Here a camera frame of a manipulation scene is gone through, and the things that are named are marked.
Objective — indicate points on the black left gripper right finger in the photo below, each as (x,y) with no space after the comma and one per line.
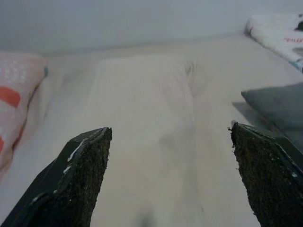
(267,179)

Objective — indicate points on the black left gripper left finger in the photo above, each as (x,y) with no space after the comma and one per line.
(78,184)

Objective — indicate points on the pink pillow with orange spots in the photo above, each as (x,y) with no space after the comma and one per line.
(14,94)

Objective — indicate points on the grey-teal cushion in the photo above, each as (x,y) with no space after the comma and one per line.
(279,104)

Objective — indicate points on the white bed mattress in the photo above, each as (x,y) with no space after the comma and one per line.
(236,59)

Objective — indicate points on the white printed blanket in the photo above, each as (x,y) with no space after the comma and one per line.
(272,35)

